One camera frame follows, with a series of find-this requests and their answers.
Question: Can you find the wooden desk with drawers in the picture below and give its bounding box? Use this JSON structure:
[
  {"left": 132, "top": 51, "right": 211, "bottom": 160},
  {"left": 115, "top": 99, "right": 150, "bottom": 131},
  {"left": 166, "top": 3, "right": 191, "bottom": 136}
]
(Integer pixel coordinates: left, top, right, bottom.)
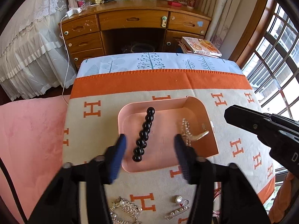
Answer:
[{"left": 60, "top": 0, "right": 212, "bottom": 68}]

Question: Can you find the beige curtain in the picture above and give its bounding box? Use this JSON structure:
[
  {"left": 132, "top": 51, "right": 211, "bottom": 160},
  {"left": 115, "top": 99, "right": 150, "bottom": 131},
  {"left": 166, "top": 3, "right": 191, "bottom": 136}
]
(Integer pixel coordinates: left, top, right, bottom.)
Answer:
[{"left": 195, "top": 0, "right": 241, "bottom": 48}]

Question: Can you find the round pearl earring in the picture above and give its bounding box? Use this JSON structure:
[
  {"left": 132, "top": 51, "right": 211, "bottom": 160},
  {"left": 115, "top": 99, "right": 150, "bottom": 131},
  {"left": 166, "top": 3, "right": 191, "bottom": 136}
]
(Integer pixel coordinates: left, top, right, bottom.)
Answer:
[{"left": 175, "top": 195, "right": 183, "bottom": 204}]

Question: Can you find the orange H pattern blanket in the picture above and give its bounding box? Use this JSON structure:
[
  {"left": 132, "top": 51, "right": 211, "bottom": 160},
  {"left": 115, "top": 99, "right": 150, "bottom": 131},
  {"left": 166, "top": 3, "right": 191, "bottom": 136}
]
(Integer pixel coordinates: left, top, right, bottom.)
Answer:
[{"left": 62, "top": 69, "right": 275, "bottom": 223}]

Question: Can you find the silver rhinestone leaf hair comb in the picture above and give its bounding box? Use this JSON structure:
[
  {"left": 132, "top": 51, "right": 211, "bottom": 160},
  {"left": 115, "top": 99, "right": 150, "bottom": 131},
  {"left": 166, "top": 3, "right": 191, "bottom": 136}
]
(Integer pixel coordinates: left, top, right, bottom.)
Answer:
[{"left": 110, "top": 197, "right": 142, "bottom": 223}]

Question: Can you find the white charger cable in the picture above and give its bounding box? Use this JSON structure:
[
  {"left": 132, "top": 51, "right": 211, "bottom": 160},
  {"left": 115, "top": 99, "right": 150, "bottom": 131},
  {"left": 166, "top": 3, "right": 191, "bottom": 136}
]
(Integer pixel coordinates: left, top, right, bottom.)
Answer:
[{"left": 60, "top": 7, "right": 83, "bottom": 105}]

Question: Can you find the pink bed cover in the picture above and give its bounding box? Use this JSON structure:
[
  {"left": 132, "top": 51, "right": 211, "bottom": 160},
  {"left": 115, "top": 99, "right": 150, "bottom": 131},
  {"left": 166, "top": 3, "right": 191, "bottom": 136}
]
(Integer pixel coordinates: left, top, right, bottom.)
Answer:
[{"left": 1, "top": 96, "right": 70, "bottom": 217}]

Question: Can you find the pink jewelry tray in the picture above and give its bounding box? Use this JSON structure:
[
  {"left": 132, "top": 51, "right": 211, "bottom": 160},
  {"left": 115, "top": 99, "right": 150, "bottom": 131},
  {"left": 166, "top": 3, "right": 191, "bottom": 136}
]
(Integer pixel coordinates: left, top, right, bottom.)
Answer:
[{"left": 118, "top": 96, "right": 219, "bottom": 172}]

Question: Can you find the orange cover book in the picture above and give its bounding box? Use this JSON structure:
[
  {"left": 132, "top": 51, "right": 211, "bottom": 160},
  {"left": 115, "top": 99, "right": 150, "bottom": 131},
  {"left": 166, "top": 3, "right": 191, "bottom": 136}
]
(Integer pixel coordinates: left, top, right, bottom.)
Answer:
[{"left": 178, "top": 36, "right": 222, "bottom": 58}]

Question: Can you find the black bead bracelet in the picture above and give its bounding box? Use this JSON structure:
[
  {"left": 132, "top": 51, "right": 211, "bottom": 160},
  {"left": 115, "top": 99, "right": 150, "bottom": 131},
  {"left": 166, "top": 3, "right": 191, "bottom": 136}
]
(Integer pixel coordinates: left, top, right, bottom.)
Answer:
[{"left": 132, "top": 107, "right": 156, "bottom": 162}]

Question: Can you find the window with dark grille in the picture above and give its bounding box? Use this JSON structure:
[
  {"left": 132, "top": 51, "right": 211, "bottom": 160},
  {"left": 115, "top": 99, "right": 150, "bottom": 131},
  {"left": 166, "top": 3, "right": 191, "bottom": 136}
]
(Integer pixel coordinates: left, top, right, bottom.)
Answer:
[{"left": 242, "top": 0, "right": 298, "bottom": 120}]

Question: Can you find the white lace covered piano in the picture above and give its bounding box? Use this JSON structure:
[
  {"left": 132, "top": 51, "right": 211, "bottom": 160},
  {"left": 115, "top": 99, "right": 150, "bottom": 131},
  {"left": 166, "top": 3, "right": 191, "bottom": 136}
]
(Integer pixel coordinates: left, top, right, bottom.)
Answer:
[{"left": 1, "top": 0, "right": 76, "bottom": 101}]

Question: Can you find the small white pearl necklace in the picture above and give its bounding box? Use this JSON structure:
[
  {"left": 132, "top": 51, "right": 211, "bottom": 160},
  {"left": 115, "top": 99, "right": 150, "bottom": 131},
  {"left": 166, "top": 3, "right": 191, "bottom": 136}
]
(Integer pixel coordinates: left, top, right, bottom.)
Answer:
[{"left": 180, "top": 118, "right": 210, "bottom": 147}]

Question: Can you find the pearl safety pin brooch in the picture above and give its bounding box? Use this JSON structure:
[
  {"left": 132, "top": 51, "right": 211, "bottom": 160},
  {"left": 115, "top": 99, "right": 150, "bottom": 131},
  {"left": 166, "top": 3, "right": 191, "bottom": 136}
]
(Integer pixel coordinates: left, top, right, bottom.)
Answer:
[{"left": 165, "top": 199, "right": 190, "bottom": 220}]

